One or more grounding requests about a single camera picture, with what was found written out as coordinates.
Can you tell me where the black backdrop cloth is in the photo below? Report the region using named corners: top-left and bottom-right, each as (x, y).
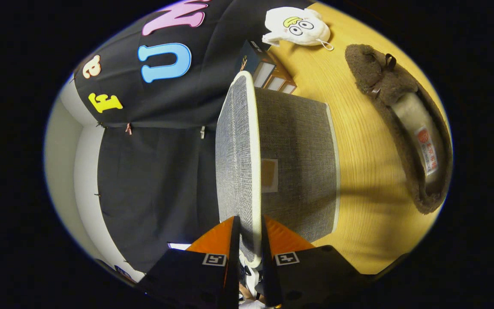
top-left (73, 0), bottom-right (316, 275)

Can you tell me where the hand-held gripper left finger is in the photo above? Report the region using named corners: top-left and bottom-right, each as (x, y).
top-left (138, 216), bottom-right (241, 309)

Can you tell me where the brown fuzzy slipper shoe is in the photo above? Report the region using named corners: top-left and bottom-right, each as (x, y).
top-left (344, 44), bottom-right (453, 215)

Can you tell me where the grey fabric storage box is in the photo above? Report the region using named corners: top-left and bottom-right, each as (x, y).
top-left (215, 71), bottom-right (342, 264)

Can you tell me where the white plush toy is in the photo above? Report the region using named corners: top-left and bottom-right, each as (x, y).
top-left (262, 6), bottom-right (334, 51)

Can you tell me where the dark blue book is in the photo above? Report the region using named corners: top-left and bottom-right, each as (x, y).
top-left (235, 39), bottom-right (277, 88)

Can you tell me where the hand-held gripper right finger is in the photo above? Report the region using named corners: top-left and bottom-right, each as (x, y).
top-left (261, 215), bottom-right (376, 309)

